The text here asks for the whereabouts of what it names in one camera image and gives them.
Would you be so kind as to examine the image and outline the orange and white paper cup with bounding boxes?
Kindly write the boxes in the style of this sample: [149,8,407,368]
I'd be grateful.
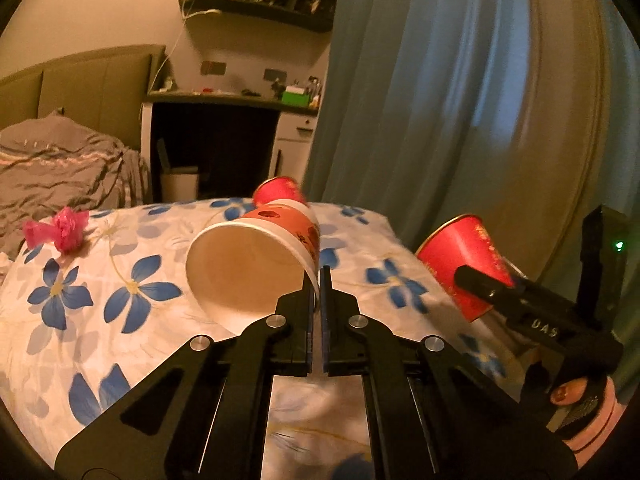
[185,199,321,333]

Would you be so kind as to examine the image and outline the beige curtain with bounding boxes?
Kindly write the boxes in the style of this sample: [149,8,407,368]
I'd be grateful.
[525,0,640,286]

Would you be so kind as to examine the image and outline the white cable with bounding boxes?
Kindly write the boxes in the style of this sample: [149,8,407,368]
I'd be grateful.
[149,7,223,93]

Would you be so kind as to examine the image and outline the small pink plastic bag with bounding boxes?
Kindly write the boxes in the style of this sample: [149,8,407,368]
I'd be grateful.
[22,207,91,254]

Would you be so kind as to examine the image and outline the desk with dark top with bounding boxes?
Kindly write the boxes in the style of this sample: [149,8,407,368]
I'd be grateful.
[141,87,321,202]

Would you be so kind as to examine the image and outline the blue curtain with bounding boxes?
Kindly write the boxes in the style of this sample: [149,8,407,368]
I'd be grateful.
[302,0,601,281]

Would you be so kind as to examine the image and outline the grey blanket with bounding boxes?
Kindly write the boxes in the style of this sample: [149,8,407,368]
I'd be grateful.
[0,110,152,261]

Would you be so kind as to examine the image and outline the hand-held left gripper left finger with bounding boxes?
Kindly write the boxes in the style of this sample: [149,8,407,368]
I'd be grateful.
[54,276,317,480]

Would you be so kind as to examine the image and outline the red paper cup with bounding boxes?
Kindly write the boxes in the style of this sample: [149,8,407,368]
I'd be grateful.
[251,176,306,209]
[415,214,517,322]

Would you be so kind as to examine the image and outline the padded bed headboard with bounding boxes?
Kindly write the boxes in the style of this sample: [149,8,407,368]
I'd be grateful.
[0,44,167,136]

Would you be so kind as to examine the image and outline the person's right forearm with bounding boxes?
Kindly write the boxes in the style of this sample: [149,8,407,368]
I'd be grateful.
[562,400,627,457]

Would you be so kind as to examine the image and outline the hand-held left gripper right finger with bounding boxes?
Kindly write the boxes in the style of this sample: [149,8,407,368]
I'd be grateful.
[320,265,578,480]

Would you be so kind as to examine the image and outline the small white bin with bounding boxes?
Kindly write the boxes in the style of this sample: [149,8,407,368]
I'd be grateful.
[159,166,200,203]

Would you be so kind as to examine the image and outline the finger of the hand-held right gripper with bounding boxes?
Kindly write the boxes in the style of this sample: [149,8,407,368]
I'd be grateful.
[454,264,526,321]

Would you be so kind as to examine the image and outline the person's right hand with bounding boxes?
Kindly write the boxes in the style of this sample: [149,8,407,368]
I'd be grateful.
[520,360,623,443]

